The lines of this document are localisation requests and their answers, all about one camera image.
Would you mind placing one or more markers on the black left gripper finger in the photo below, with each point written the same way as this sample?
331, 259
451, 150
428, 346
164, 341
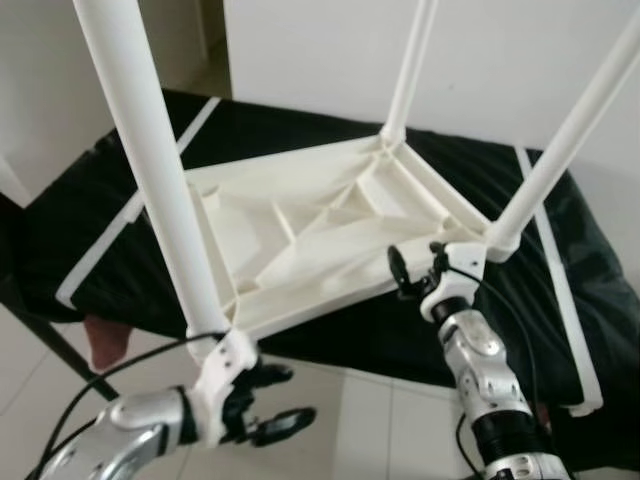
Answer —
272, 373
285, 425

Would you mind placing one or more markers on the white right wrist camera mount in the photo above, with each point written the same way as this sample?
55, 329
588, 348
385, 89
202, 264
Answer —
460, 262

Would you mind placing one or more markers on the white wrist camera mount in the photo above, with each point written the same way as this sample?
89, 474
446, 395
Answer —
225, 370
460, 262

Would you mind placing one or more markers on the pink soft object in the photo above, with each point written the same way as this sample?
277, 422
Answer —
549, 415
108, 345

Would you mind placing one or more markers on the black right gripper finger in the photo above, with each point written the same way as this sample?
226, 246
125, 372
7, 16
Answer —
437, 255
398, 268

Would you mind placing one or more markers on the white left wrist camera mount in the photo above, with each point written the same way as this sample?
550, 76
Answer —
225, 370

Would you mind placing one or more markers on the black table cloth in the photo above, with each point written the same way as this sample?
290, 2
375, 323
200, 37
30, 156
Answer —
70, 200

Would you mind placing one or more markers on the white plastic table top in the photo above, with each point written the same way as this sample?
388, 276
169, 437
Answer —
330, 250

